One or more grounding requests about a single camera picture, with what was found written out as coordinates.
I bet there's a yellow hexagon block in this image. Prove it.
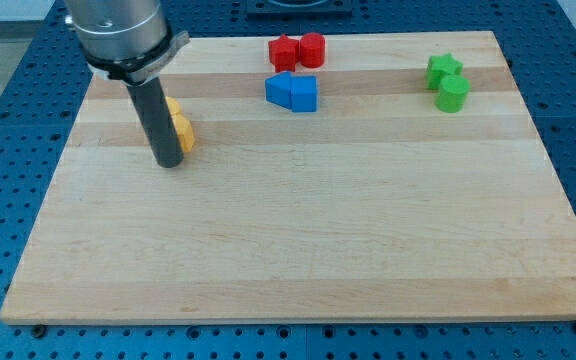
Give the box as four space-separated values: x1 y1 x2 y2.
172 115 196 153

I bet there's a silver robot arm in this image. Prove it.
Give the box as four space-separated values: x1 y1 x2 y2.
65 0 190 86

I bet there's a blue cube block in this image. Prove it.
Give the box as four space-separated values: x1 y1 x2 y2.
290 76 318 112

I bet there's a blue triangle block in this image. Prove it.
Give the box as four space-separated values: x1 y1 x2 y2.
264 71 292 110

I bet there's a wooden board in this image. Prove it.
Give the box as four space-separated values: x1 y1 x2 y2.
0 31 576 325

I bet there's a red star block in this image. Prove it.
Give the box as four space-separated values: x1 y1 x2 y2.
268 34 300 72

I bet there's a red cylinder block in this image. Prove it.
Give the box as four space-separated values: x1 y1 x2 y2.
299 32 326 68

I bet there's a yellow block behind rod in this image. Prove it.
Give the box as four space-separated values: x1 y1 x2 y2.
165 96 183 117

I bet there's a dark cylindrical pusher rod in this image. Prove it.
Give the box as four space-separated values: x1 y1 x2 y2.
127 78 184 168

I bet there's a green cylinder block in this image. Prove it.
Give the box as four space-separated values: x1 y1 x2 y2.
435 75 471 113

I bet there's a green star block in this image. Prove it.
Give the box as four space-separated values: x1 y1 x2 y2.
425 53 463 90

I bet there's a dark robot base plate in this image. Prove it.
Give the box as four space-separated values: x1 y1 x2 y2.
244 0 354 17

